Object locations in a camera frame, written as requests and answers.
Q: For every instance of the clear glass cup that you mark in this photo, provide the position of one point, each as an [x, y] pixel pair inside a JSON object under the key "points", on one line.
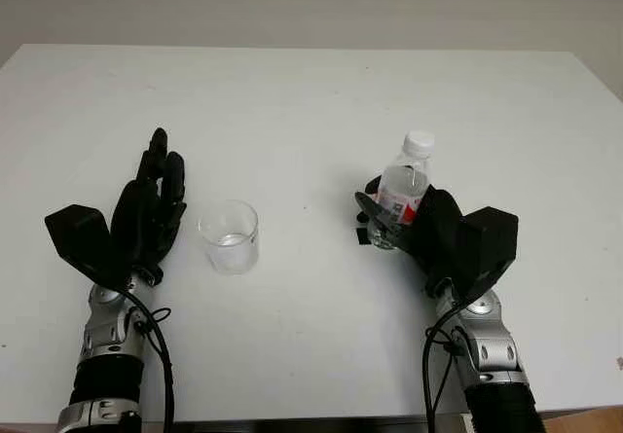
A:
{"points": [[229, 241]]}

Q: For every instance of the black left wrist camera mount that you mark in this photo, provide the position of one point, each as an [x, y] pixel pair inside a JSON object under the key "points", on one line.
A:
{"points": [[78, 238]]}

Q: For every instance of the clear plastic water bottle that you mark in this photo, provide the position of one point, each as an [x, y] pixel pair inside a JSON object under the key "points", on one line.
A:
{"points": [[406, 180]]}

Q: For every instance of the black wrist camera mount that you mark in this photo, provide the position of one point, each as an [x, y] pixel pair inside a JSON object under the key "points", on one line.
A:
{"points": [[491, 248], [78, 238]]}

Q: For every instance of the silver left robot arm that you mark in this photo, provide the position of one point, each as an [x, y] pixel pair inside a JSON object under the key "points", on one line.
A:
{"points": [[104, 345]]}

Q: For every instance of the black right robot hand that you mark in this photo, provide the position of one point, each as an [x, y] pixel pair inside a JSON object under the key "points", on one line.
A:
{"points": [[440, 238]]}

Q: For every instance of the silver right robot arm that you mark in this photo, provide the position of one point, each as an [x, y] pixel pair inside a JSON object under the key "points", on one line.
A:
{"points": [[491, 360]]}

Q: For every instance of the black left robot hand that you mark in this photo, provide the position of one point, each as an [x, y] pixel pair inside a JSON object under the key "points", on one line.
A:
{"points": [[141, 219]]}

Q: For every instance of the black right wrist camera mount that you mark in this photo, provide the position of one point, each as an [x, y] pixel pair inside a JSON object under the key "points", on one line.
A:
{"points": [[491, 248]]}

